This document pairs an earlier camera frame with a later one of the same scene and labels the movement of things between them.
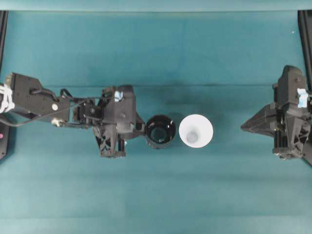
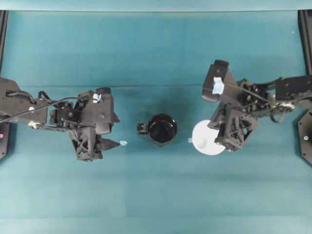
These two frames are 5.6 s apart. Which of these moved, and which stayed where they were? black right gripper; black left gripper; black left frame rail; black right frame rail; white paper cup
Moved: black right gripper; white paper cup; black left gripper
Stayed: black right frame rail; black left frame rail
